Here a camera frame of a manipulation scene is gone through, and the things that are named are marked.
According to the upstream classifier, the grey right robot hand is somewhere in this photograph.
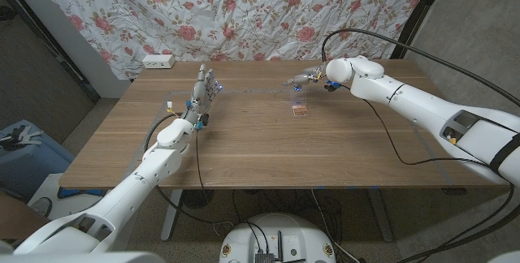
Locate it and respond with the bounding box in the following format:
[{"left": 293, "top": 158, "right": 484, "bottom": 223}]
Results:
[{"left": 282, "top": 63, "right": 328, "bottom": 93}]

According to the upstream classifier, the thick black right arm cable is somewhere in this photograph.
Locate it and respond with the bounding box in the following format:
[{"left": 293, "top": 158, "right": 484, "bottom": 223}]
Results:
[{"left": 320, "top": 28, "right": 520, "bottom": 263}]

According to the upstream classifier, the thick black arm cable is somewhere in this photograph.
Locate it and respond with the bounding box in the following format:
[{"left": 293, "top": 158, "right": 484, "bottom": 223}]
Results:
[
  {"left": 144, "top": 112, "right": 183, "bottom": 153},
  {"left": 320, "top": 28, "right": 520, "bottom": 263}
]

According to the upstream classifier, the black round disc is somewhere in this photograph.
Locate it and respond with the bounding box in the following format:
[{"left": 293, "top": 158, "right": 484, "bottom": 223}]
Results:
[{"left": 180, "top": 189, "right": 215, "bottom": 210}]

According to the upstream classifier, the white floor stand base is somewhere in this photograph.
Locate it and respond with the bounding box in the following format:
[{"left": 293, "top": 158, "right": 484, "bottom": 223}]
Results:
[{"left": 27, "top": 172, "right": 111, "bottom": 220}]

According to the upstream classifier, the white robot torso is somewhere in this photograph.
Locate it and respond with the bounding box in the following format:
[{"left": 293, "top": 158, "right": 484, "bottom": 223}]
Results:
[{"left": 0, "top": 239, "right": 520, "bottom": 263}]

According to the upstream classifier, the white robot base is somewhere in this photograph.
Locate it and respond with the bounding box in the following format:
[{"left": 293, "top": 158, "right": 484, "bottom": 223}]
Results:
[{"left": 219, "top": 213, "right": 337, "bottom": 263}]

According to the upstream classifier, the white table leg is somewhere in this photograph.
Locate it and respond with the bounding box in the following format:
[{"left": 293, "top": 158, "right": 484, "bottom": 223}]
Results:
[{"left": 160, "top": 189, "right": 184, "bottom": 243}]

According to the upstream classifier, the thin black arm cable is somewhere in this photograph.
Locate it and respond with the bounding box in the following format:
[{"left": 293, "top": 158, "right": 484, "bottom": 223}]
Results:
[
  {"left": 155, "top": 131, "right": 235, "bottom": 226},
  {"left": 339, "top": 84, "right": 495, "bottom": 166}
]

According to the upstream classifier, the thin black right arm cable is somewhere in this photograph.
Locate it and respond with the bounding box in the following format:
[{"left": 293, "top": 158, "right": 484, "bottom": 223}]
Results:
[{"left": 339, "top": 84, "right": 495, "bottom": 166}]

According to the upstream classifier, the white power strip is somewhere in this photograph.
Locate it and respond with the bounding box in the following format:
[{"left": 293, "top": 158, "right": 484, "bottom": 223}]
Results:
[{"left": 141, "top": 54, "right": 176, "bottom": 70}]

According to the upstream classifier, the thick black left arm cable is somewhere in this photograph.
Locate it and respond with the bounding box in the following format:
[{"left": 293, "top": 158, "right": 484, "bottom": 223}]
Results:
[{"left": 144, "top": 112, "right": 183, "bottom": 153}]

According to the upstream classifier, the brown wooden board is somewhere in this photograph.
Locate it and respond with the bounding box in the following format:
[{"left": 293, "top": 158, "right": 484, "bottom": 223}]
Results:
[{"left": 0, "top": 189, "right": 41, "bottom": 240}]

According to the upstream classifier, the grey table leg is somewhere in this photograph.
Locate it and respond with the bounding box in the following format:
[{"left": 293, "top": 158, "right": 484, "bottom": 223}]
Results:
[{"left": 367, "top": 188, "right": 394, "bottom": 243}]

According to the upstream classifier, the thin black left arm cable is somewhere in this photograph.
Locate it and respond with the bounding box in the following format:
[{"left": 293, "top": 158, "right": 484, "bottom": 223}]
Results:
[{"left": 155, "top": 131, "right": 235, "bottom": 226}]

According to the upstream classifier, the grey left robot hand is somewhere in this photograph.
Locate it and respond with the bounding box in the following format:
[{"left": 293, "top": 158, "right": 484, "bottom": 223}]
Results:
[{"left": 181, "top": 63, "right": 223, "bottom": 131}]

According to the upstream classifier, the floral backdrop cloth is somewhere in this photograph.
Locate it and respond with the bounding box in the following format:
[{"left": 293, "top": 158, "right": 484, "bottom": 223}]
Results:
[{"left": 26, "top": 0, "right": 436, "bottom": 80}]

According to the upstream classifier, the black backdrop stand pole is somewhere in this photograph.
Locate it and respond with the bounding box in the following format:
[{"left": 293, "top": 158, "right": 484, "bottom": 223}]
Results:
[
  {"left": 390, "top": 0, "right": 450, "bottom": 60},
  {"left": 0, "top": 0, "right": 102, "bottom": 102}
]

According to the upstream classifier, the blue storage bin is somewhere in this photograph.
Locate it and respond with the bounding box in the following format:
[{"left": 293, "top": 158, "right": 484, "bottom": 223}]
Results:
[{"left": 0, "top": 119, "right": 76, "bottom": 203}]

